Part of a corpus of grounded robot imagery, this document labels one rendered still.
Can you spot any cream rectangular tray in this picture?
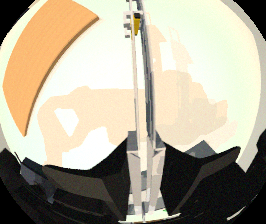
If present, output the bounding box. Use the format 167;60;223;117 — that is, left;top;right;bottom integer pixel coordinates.
126;140;217;216

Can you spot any light orange wooden board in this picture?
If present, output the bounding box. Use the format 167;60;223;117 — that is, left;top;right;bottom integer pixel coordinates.
3;0;100;137

